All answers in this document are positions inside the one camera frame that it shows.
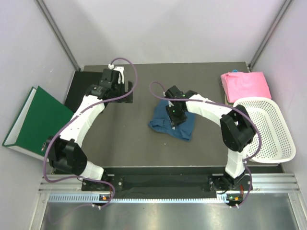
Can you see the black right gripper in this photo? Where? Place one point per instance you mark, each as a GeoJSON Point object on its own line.
{"type": "Point", "coordinates": [174, 120]}

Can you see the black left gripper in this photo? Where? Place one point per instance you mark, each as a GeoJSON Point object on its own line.
{"type": "Point", "coordinates": [127, 99]}

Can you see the blue t shirt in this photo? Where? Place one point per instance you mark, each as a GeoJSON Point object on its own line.
{"type": "Point", "coordinates": [160, 122]}

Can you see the white perforated plastic basket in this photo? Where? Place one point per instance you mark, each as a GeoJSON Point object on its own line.
{"type": "Point", "coordinates": [277, 144]}

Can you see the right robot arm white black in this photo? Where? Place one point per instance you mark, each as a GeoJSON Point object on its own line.
{"type": "Point", "coordinates": [237, 128]}

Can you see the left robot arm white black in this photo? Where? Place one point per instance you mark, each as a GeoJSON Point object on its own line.
{"type": "Point", "coordinates": [64, 150]}

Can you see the pink folded t shirt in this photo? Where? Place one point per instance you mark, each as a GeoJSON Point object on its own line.
{"type": "Point", "coordinates": [239, 85]}

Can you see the green ring binder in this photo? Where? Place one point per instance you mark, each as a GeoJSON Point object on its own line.
{"type": "Point", "coordinates": [40, 117]}

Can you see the left aluminium corner post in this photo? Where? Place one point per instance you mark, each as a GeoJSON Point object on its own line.
{"type": "Point", "coordinates": [57, 33]}

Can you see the aluminium corner post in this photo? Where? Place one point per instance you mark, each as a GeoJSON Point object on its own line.
{"type": "Point", "coordinates": [285, 6]}
{"type": "Point", "coordinates": [57, 33]}

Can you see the grey slotted cable duct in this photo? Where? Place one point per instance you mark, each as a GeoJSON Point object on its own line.
{"type": "Point", "coordinates": [98, 198]}

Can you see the right aluminium corner post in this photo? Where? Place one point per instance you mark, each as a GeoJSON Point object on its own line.
{"type": "Point", "coordinates": [285, 6]}

